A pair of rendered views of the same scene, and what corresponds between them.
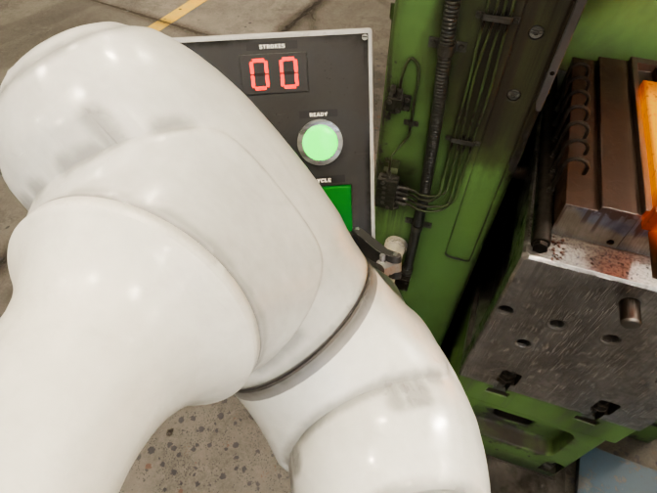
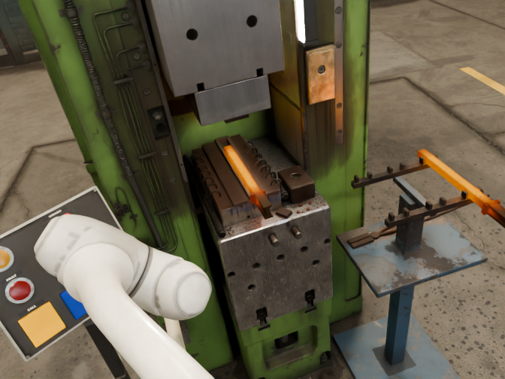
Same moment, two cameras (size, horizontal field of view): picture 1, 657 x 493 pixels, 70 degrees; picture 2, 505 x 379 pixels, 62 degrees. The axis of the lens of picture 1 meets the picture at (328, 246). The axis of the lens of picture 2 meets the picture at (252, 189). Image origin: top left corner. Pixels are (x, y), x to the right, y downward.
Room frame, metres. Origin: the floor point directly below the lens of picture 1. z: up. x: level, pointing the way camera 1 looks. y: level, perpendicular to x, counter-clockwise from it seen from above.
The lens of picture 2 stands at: (-0.44, 0.12, 1.77)
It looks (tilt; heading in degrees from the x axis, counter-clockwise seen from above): 35 degrees down; 327
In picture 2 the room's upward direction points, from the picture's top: 9 degrees counter-clockwise
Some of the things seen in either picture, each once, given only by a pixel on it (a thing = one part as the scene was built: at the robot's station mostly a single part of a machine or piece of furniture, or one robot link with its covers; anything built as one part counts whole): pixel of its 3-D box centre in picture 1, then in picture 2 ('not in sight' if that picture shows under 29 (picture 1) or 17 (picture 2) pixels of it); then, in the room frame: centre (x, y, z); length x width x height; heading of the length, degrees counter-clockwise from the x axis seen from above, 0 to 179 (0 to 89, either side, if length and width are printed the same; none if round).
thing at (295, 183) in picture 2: not in sight; (296, 183); (0.43, -0.63, 0.95); 0.12 x 0.08 x 0.06; 161
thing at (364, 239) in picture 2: not in sight; (421, 217); (0.19, -1.01, 0.70); 0.60 x 0.04 x 0.01; 73
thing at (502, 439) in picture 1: (522, 340); (267, 301); (0.63, -0.56, 0.23); 0.55 x 0.37 x 0.47; 161
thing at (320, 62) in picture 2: not in sight; (320, 75); (0.46, -0.78, 1.27); 0.09 x 0.02 x 0.17; 71
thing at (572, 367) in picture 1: (591, 243); (255, 225); (0.63, -0.56, 0.69); 0.56 x 0.38 x 0.45; 161
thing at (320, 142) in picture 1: (320, 142); not in sight; (0.47, 0.01, 1.09); 0.05 x 0.03 x 0.04; 71
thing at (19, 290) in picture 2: not in sight; (19, 290); (0.45, 0.21, 1.09); 0.05 x 0.03 x 0.04; 71
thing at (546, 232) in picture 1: (547, 161); (206, 199); (0.61, -0.38, 0.93); 0.40 x 0.03 x 0.03; 161
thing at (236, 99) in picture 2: not in sight; (214, 76); (0.63, -0.51, 1.32); 0.42 x 0.20 x 0.10; 161
